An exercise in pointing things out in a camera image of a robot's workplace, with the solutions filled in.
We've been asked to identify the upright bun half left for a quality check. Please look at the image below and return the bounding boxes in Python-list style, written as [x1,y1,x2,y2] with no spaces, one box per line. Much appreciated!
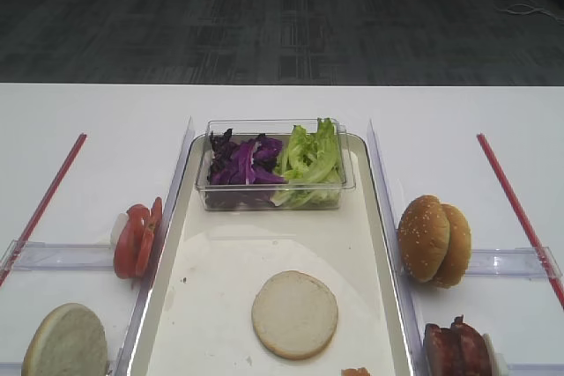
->
[21,303,108,376]

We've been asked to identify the clear plastic salad box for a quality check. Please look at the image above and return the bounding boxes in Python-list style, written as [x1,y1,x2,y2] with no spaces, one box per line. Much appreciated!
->
[195,118,356,211]

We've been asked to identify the green lettuce leaves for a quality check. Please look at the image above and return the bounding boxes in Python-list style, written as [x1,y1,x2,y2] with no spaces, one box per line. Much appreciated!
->
[271,118,342,209]

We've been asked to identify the bun bottom on tray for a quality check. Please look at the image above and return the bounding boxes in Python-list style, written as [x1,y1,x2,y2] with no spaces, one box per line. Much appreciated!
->
[251,270,338,360]

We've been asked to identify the white cable on floor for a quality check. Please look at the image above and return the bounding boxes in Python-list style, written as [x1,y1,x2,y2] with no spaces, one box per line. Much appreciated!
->
[493,0,564,24]

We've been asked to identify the purple cabbage shreds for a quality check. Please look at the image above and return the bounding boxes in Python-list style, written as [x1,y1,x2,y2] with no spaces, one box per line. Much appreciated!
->
[208,129,286,185]

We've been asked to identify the left red strip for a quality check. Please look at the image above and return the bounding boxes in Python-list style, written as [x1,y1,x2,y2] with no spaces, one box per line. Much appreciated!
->
[0,133,87,285]

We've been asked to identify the upper right clear pusher track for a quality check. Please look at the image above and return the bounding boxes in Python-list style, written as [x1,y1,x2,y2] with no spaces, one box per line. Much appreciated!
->
[465,247,562,280]

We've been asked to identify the right long clear rail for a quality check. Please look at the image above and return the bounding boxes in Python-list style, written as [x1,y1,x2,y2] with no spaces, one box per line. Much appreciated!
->
[367,120,429,375]

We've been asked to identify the red strip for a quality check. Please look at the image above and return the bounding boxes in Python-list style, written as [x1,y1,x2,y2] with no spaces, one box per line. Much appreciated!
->
[0,133,87,285]
[476,133,564,307]

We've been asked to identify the bun top rear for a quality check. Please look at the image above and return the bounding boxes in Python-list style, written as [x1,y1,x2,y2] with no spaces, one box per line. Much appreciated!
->
[431,203,471,289]

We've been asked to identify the right red strip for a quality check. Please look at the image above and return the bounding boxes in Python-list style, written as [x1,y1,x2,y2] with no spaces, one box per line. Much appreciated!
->
[476,133,564,307]

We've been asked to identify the upper left clear pusher track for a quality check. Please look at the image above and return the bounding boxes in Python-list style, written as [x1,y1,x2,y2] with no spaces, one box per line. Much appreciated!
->
[1,240,114,271]

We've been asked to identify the orange sauce blob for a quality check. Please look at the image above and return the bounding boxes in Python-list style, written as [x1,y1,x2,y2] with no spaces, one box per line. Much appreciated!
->
[341,367,370,376]

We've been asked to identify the meat patty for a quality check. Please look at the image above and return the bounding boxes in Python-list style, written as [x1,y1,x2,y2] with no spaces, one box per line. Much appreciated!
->
[424,323,463,376]
[450,315,493,376]

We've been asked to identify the white metal tray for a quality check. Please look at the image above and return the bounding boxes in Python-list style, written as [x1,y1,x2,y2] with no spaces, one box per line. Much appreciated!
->
[130,136,410,375]

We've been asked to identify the meat patty front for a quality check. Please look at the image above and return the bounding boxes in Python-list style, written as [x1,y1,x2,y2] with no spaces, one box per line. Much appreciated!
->
[424,323,463,376]

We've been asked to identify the meat patty rear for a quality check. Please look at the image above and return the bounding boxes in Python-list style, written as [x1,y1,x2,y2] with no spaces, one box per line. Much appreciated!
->
[450,315,493,376]

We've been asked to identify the sesame bun top front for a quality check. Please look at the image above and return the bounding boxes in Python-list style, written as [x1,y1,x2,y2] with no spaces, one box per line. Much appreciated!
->
[397,195,450,283]

